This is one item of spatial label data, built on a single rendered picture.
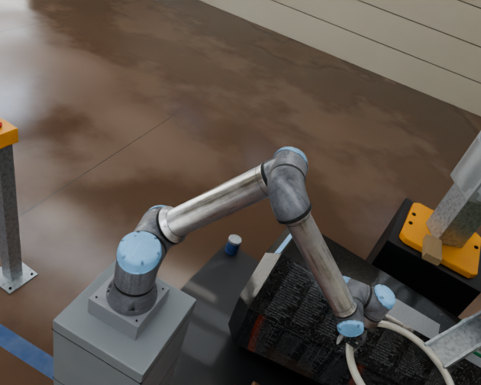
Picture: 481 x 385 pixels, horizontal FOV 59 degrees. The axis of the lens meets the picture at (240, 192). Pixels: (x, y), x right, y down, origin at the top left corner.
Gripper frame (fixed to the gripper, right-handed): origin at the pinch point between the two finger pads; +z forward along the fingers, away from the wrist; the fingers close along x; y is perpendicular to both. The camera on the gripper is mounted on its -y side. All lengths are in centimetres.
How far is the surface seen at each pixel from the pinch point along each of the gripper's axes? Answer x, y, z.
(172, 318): -63, 39, 4
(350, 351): 1.5, 9.2, -7.8
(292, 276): -36.0, -28.4, 9.5
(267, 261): -51, -31, 12
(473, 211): 30, -122, -30
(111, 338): -74, 60, 6
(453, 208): 20, -123, -25
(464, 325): 42, -43, -12
